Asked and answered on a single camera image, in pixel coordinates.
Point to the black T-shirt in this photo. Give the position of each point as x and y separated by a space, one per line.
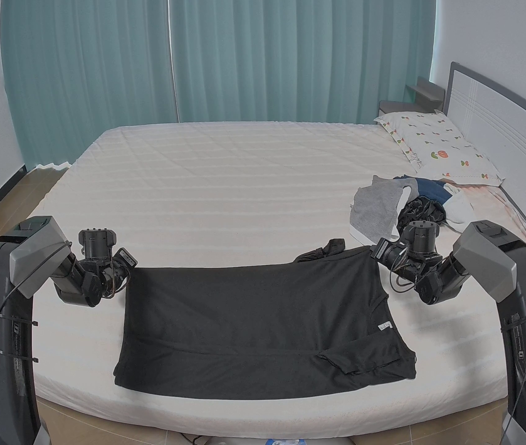
253 322

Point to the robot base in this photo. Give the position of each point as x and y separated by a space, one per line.
244 442

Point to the blue-green curtain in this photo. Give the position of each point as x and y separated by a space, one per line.
91 53
300 40

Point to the white printed pillow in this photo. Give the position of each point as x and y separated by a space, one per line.
439 146

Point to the pile of clothes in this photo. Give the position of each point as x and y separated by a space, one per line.
376 206

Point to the bed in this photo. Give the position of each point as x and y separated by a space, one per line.
226 179

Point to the grey bedside table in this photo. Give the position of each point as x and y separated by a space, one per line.
423 95

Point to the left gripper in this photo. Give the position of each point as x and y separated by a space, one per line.
125 260

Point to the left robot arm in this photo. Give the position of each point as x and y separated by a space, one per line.
8 341

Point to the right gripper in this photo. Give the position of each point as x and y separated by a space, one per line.
389 254

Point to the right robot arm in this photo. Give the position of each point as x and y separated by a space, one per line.
495 257

